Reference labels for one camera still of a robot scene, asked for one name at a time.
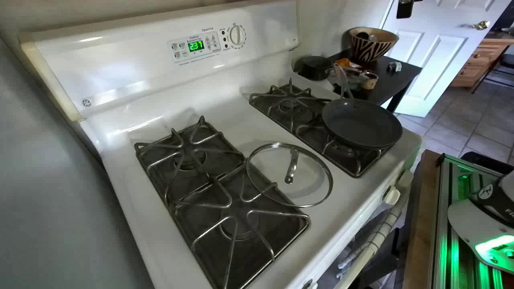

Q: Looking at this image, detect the dark grey frying pan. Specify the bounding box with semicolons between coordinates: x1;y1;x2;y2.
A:
321;63;404;151

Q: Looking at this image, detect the wooden zebra pattern bowl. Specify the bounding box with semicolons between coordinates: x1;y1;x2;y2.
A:
348;27;400;64

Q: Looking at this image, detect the white panel door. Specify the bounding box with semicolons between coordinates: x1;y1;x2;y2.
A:
379;0;513;118

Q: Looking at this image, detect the black side table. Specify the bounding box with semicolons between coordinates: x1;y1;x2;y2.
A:
326;50;422;113

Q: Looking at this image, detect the small tan jar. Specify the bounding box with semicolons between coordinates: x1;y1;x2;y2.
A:
359;71;379;90

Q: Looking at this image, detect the wooden dresser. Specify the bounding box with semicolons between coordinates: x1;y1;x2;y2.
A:
449;37;514;88

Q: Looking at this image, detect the clear glass bowl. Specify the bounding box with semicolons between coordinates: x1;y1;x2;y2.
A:
327;66;363;91

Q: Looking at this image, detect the small black pot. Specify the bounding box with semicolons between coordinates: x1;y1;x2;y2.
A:
295;55;334;81

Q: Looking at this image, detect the stove burner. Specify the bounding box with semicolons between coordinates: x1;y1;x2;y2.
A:
278;98;300;114
219;212;262;242
327;140;359;158
173;148;208;171

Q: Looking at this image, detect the small metal stove grate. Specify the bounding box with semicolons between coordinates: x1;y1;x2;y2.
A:
249;78;393;178

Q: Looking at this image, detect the white panel dial knob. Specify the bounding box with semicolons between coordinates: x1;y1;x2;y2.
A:
227;23;247;50

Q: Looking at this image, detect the white gas stove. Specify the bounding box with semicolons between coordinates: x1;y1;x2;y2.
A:
18;0;424;289

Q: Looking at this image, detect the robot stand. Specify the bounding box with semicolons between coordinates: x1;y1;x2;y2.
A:
402;149;514;289

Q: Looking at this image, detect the striped white dish towel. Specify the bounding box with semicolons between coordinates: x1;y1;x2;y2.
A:
337;209;403;281

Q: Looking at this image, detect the large metal stove grate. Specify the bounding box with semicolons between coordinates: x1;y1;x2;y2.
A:
134;116;311;289

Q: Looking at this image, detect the brass door handle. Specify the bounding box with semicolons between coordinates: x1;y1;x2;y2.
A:
462;20;491;31

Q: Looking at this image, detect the glass lid with metal handle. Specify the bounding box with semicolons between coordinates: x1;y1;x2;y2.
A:
245;142;334;208

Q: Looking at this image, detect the oven door handle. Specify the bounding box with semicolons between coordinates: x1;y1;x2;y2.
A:
332;192;411;289

